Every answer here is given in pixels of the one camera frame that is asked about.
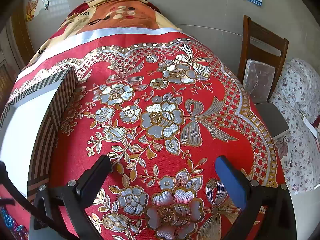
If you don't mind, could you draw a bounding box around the striped cardboard box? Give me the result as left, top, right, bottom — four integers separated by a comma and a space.
0, 67, 80, 202

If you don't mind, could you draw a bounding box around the red floral tablecloth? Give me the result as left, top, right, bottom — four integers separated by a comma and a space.
0, 31, 287, 240

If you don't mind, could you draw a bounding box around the wooden chair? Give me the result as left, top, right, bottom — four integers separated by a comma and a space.
236, 14, 289, 103

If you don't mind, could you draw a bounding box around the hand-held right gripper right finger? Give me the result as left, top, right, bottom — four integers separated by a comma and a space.
215, 155, 300, 240

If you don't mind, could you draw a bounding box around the black cable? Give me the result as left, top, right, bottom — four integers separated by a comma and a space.
0, 161, 73, 240

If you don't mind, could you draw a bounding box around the plastic wrapped pink package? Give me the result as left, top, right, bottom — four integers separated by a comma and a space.
244, 59, 275, 100

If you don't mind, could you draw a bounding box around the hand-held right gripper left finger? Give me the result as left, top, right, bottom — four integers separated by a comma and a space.
29, 155, 112, 240

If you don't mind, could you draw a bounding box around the floral bedding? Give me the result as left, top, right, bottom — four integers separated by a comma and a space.
269, 58, 320, 195

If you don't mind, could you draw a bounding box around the printed blanket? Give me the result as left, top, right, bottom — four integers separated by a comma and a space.
24, 0, 184, 73

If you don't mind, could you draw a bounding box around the wooden louvered door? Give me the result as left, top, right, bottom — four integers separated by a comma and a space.
0, 5, 35, 110

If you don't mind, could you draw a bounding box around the blue and purple bead bracelet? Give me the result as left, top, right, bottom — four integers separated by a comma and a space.
0, 207, 16, 230

